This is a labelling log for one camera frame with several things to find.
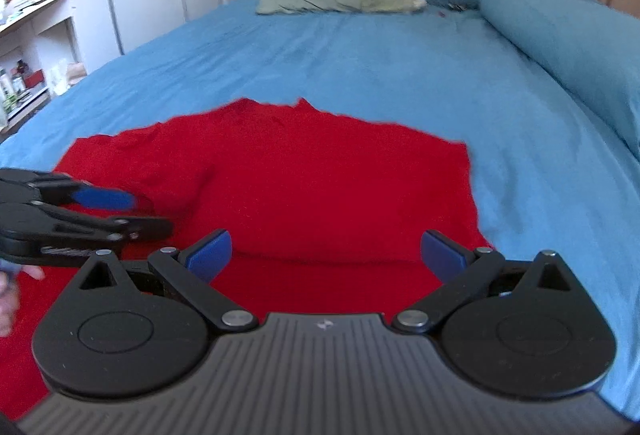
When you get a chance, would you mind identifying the person's left hand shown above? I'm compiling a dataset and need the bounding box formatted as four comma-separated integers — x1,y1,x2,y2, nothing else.
0,264,46,337

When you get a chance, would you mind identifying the white shelf desk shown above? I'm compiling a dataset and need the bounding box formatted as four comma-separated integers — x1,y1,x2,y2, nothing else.
0,0,124,136

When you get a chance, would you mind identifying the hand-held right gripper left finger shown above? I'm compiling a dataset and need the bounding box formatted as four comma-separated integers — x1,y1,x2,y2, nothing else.
75,230,259,332

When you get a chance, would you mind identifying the blue bed sheet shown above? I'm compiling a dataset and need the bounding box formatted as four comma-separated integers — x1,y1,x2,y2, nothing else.
0,0,640,422

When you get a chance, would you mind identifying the red sweater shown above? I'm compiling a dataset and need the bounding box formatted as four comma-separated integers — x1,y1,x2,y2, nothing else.
0,97,497,422

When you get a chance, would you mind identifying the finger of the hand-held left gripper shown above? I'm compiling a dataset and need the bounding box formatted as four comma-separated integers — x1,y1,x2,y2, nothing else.
0,168,137,212
30,201,174,244

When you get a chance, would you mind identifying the blue rolled duvet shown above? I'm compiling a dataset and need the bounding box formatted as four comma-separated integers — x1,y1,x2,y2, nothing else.
477,0,640,162

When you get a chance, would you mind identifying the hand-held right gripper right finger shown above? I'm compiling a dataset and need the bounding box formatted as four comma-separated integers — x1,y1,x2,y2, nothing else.
392,230,576,334

